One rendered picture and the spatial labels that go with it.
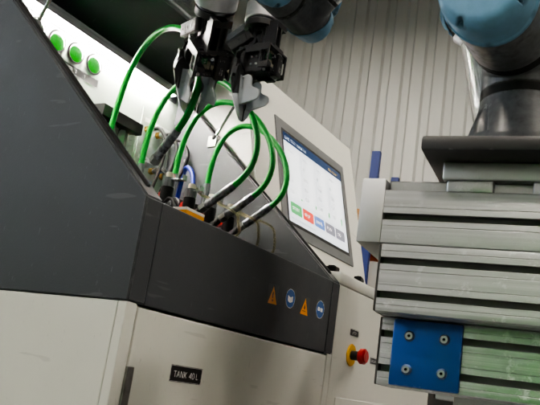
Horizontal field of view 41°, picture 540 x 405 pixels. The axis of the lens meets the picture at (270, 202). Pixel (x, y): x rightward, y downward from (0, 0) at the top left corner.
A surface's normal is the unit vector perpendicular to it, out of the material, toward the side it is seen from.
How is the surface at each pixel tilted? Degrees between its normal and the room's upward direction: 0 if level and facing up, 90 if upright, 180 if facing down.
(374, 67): 90
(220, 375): 90
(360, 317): 90
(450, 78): 90
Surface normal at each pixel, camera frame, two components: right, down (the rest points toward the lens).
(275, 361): 0.86, 0.00
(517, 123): -0.29, -0.55
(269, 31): -0.49, -0.29
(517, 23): 0.39, 0.72
